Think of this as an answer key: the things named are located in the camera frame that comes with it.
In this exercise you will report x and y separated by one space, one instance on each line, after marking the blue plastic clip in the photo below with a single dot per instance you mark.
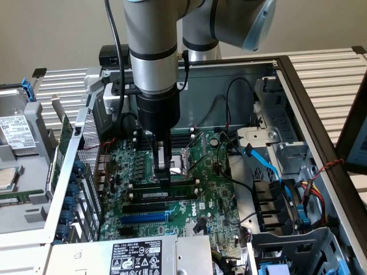
28 91

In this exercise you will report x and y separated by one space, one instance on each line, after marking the silver hard disk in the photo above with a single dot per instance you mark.
13 131

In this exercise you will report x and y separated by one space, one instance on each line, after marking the black table end cap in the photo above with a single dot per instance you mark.
359 50
39 73

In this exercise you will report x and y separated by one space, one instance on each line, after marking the black case fan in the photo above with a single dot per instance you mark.
266 200

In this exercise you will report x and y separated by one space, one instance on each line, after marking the grey perforated drive cage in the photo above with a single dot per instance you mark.
301 240

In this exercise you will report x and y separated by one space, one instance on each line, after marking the round coin battery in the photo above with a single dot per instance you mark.
214 141

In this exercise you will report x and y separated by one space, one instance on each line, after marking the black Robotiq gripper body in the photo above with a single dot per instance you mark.
157 111

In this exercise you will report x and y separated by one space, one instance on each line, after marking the short black expansion slot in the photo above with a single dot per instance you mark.
127 232

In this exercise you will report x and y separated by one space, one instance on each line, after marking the small silver chipset heatsink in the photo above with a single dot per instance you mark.
189 229

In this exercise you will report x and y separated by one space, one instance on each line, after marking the silver metal disk bay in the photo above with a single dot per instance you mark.
258 136

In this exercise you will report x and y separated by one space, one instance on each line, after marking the blue round retention knob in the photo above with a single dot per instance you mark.
69 202
78 166
61 229
73 189
66 215

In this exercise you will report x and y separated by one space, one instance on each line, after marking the blue plastic latch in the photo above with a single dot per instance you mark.
306 221

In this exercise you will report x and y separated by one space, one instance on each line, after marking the green graphics card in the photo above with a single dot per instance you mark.
66 131

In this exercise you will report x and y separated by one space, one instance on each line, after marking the grey parts rack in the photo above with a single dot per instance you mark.
34 134

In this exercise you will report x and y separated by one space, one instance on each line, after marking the green Dell motherboard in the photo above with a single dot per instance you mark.
212 186

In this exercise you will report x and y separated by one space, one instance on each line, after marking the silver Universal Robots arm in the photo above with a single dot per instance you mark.
152 28

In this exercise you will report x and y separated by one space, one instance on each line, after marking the silver power supply with label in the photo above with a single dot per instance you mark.
86 257

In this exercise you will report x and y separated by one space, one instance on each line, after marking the silver CPU chip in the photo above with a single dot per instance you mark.
10 179

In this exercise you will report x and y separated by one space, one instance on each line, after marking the thin metal locking lever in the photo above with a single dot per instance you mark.
138 124
198 164

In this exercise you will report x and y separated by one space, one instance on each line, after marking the metal port connector block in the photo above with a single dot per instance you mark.
101 164

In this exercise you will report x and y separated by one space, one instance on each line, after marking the black box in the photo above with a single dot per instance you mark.
107 54

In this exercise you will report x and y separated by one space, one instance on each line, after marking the blue expansion slot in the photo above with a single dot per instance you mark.
143 219

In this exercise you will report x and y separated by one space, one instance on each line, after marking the black framed monitor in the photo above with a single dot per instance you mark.
347 137

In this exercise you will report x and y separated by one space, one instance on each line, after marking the CPU socket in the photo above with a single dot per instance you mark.
180 169

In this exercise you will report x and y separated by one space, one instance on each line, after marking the black RAM slot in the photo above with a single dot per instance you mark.
183 144
183 133
183 140
183 136
146 186
164 201

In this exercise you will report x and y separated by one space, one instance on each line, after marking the long black expansion slot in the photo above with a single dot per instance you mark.
143 207

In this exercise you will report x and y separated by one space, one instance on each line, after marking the open grey PC case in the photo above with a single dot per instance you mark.
200 109

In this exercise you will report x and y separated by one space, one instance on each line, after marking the blue plastic tab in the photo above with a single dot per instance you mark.
343 267

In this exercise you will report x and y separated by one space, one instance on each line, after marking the blue plastic block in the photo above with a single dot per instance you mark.
273 270

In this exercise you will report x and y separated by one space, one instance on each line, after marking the white label sticker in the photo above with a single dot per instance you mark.
185 87

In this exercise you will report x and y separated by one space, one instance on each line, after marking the green RAM stick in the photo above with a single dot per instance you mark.
149 194
13 200

